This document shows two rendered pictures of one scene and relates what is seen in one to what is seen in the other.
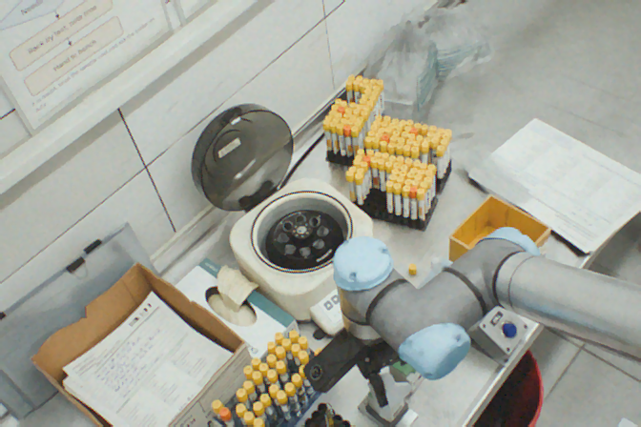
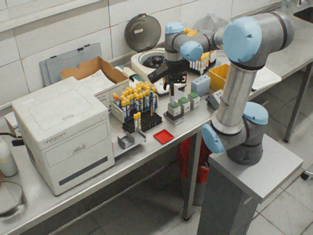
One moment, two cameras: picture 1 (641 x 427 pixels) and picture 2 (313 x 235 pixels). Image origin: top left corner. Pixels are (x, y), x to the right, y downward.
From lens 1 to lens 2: 0.71 m
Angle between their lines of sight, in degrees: 11
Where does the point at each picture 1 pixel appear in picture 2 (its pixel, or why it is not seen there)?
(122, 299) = (90, 67)
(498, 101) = not seen: hidden behind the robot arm
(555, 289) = not seen: hidden behind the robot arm
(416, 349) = (185, 46)
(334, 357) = (159, 71)
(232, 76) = (145, 9)
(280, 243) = (148, 62)
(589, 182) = (260, 73)
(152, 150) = (113, 21)
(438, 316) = (194, 40)
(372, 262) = (177, 26)
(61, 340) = (69, 71)
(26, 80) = not seen: outside the picture
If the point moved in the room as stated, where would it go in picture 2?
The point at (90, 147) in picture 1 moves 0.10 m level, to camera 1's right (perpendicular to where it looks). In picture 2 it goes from (96, 10) to (115, 10)
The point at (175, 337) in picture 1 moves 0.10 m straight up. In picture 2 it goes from (104, 82) to (103, 65)
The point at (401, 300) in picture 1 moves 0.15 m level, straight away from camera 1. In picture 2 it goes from (184, 36) to (189, 20)
